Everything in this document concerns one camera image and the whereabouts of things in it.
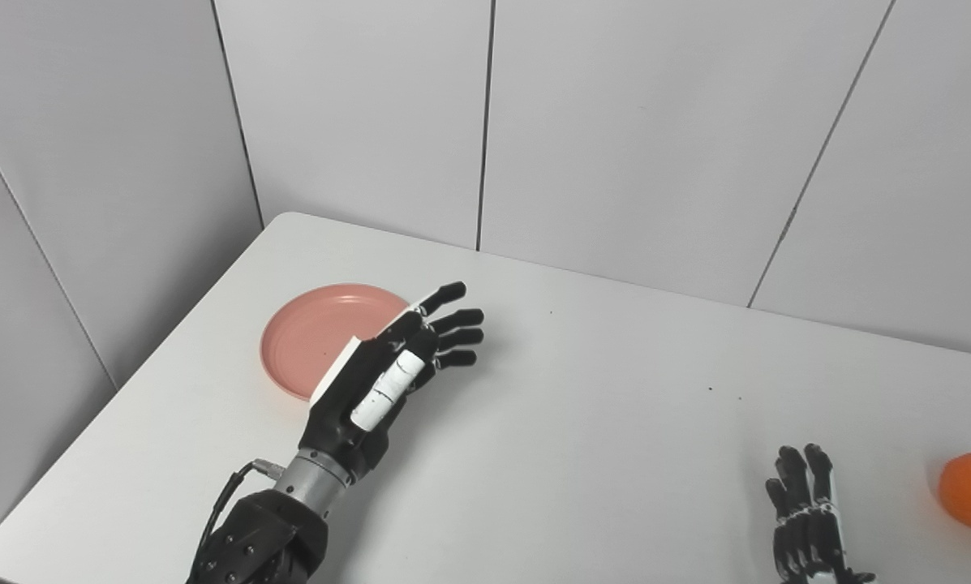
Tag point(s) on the pink round plate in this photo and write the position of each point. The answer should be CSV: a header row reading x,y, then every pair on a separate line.
x,y
315,337

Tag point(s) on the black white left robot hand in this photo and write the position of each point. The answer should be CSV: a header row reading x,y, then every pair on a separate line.
x,y
380,381

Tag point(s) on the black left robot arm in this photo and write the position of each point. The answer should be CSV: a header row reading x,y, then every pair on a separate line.
x,y
266,527

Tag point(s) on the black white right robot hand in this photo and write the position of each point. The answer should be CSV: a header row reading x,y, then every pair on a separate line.
x,y
805,527

